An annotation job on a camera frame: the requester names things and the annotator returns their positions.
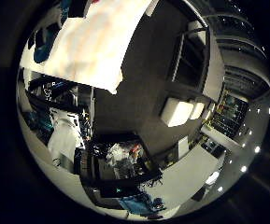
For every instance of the blue cloth bundle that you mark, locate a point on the blue cloth bundle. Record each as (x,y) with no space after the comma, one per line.
(137,204)

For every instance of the large white box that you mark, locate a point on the large white box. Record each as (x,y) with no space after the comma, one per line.
(176,112)

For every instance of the small white box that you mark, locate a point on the small white box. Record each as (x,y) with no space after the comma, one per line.
(197,110)

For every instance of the shelf rack with colourful items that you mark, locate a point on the shelf rack with colourful items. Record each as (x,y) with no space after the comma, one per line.
(229,115)

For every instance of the black frame shelf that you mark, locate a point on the black frame shelf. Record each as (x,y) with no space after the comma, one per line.
(189,60)

